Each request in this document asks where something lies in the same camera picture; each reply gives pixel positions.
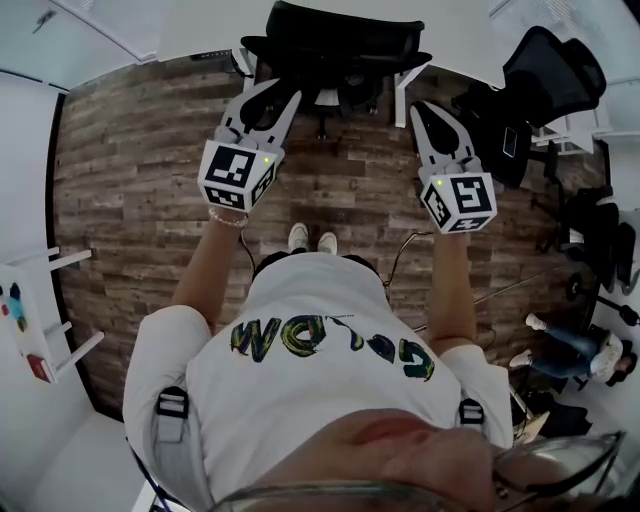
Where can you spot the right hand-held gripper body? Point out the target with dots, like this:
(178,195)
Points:
(470,195)

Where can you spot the person's right forearm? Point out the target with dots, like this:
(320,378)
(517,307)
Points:
(452,290)

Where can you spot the person's glasses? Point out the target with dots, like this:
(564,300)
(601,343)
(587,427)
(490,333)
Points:
(550,460)

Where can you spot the person's left white shoe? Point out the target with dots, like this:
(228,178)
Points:
(298,237)

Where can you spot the black mesh-back office chair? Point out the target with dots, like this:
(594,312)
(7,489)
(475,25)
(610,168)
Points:
(550,80)

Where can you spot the person's white shoe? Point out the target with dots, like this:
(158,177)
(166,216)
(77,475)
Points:
(298,237)
(327,243)

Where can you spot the black padded office chair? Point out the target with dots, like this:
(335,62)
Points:
(595,230)

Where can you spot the red box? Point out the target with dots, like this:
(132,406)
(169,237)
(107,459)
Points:
(39,367)

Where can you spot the person's right white shoe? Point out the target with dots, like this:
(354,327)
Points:
(327,243)

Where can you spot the person's face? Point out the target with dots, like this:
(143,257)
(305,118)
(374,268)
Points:
(400,450)

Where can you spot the black soft bag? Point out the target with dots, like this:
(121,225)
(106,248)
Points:
(567,420)

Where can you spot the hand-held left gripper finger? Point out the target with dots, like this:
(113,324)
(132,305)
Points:
(232,117)
(280,132)

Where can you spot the person's left forearm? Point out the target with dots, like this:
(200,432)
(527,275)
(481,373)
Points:
(210,270)

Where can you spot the person's white printed t-shirt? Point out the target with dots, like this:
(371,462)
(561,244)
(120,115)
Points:
(300,400)

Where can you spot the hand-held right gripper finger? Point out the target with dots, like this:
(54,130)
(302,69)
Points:
(465,145)
(421,140)

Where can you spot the white metal-frame desk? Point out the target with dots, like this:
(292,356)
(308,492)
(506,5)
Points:
(575,130)

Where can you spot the black smartphone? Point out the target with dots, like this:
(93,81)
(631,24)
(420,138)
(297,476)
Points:
(509,142)

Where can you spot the small white table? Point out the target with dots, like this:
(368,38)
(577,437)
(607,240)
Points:
(30,310)

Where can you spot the blue toy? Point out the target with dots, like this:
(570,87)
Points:
(16,305)

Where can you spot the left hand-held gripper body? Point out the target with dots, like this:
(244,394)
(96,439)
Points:
(227,167)

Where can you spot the black wheeled stand leg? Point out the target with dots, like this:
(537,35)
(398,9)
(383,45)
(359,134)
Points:
(575,287)

